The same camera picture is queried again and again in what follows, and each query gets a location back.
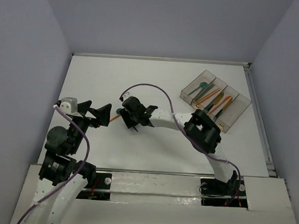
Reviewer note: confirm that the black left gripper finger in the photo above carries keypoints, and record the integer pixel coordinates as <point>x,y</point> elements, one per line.
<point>101,115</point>
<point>83,107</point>

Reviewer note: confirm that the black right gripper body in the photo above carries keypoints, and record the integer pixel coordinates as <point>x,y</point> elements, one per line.
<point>129,119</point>

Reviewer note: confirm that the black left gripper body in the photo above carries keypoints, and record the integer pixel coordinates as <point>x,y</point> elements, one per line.
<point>87,117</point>

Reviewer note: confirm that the orange plastic spoon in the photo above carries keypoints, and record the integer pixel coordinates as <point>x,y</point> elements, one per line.
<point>115,117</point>

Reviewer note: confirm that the teal plastic spoon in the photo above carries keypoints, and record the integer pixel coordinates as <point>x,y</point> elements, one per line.
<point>201,86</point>

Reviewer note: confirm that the gold knife dark handle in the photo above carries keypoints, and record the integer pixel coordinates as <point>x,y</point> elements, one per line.
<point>224,108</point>
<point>214,102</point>

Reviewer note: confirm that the orange plastic chopstick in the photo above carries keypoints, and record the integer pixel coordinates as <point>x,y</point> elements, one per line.
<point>207,93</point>

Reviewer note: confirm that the orange plastic knife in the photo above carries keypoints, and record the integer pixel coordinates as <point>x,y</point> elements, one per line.
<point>220,104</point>

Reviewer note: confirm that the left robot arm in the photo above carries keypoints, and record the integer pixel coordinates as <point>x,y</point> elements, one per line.
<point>65,170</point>

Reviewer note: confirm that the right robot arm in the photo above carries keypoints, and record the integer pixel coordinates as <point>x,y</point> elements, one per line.
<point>197,127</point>

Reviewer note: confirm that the clear smoked utensil organizer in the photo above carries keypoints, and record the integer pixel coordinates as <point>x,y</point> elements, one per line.
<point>226,120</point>

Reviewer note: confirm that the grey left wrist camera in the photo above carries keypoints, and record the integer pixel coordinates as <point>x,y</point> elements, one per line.
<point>67,105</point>

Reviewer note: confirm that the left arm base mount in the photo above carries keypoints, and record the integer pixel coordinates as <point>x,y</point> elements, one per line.
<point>99,189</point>

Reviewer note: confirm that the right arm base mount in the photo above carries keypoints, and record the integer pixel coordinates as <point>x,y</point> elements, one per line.
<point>217,195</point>

